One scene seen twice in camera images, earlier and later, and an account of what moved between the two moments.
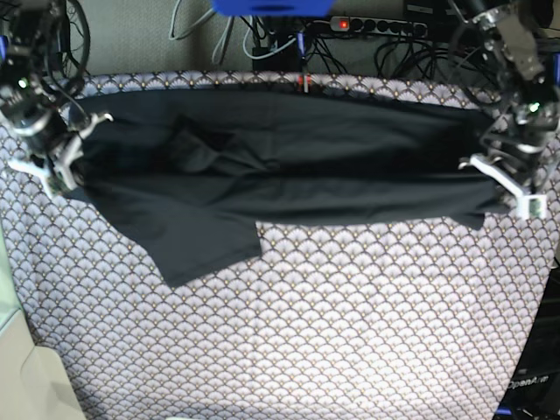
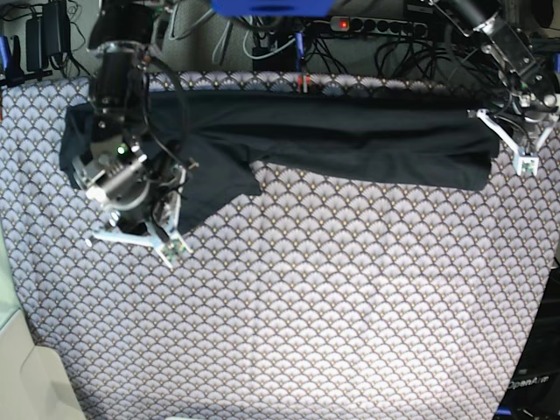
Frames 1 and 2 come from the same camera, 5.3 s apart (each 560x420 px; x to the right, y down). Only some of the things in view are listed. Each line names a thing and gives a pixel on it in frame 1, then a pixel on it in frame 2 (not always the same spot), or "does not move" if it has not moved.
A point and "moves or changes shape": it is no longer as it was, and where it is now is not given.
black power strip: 392,27 does not move
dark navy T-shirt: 193,174 moves or changes shape
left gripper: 46,129 to 131,180
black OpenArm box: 534,391 does not move
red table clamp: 304,82 does not move
